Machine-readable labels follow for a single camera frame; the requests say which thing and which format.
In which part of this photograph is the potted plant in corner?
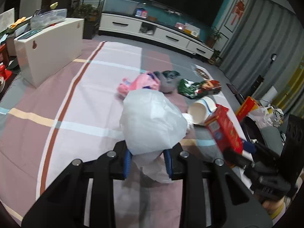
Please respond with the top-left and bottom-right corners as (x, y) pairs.
(208, 50), (223, 67)

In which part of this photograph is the black tower appliance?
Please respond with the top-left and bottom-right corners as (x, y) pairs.
(250, 75), (264, 96)

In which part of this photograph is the white TV cabinet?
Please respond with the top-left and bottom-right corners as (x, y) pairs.
(99, 12), (214, 59)

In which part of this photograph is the checked table cloth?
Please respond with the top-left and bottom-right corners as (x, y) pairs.
(1, 37), (239, 223)

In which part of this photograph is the white pink plastic bag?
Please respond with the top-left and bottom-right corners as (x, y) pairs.
(247, 107), (273, 129)

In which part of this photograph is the translucent bin on cabinet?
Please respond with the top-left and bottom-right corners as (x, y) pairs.
(103, 0), (139, 15)

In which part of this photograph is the red cigarette box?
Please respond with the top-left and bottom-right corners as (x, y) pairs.
(205, 104), (243, 154)

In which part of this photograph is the white paper cup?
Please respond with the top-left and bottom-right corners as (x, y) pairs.
(188, 96), (216, 126)

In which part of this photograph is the grey sofa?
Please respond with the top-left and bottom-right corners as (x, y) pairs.
(260, 126), (283, 155)

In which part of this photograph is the white paper roll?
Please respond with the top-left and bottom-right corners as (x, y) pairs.
(260, 86), (278, 107)

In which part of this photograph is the red Chinese knot decoration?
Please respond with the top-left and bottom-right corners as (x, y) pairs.
(231, 0), (245, 25)

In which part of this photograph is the white storage box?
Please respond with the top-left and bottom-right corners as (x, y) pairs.
(14, 18), (84, 88)

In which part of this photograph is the clear plastic storage container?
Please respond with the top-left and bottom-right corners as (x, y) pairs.
(30, 9), (67, 29)

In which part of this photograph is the dark green foil bag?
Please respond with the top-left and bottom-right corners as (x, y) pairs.
(154, 70), (182, 93)

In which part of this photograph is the large left potted plant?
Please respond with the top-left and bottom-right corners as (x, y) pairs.
(72, 4), (101, 40)

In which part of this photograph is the green red wafer snack bag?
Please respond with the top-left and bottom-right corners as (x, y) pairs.
(177, 79), (222, 99)

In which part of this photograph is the potted plant by cabinet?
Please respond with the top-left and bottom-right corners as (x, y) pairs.
(205, 27), (222, 48)

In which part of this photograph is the small red blue box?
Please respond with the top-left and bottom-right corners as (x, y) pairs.
(135, 8), (148, 19)

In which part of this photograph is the grey curtain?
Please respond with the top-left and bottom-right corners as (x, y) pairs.
(220, 0), (303, 98)

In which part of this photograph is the red orange shopping bag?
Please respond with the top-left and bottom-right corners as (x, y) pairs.
(235, 96), (259, 122)

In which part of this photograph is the pile of clothes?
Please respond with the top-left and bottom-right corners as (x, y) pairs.
(267, 106), (284, 127)

